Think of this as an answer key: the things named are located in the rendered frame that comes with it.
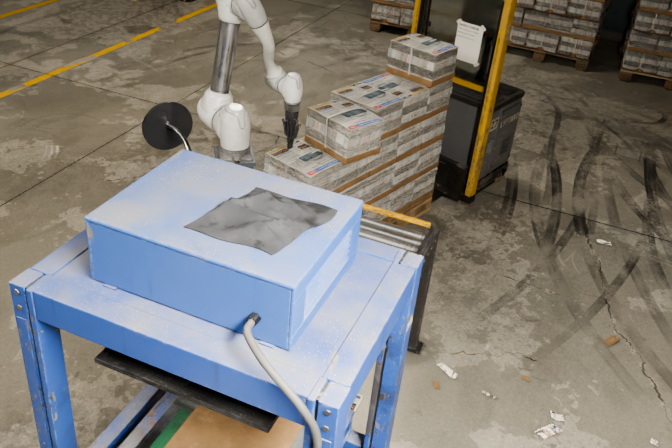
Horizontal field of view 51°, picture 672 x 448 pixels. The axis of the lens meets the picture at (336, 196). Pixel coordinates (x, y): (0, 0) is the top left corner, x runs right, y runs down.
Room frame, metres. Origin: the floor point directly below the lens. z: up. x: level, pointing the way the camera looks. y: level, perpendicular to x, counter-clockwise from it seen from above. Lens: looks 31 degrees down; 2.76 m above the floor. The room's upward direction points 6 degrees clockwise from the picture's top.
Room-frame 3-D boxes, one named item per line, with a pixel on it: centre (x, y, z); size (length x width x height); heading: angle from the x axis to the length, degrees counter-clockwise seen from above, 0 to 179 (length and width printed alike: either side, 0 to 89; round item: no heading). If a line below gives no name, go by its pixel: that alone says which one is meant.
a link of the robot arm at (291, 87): (3.60, 0.30, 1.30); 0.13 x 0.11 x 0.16; 41
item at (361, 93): (4.15, -0.14, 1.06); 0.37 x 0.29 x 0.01; 51
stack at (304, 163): (4.03, -0.05, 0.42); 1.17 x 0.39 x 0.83; 143
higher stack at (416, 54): (4.61, -0.49, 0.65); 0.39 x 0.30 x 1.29; 53
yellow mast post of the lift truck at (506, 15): (4.75, -1.02, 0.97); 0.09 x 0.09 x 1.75; 53
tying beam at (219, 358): (1.59, 0.28, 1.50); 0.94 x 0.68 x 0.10; 70
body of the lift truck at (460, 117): (5.25, -0.98, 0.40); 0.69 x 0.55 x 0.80; 53
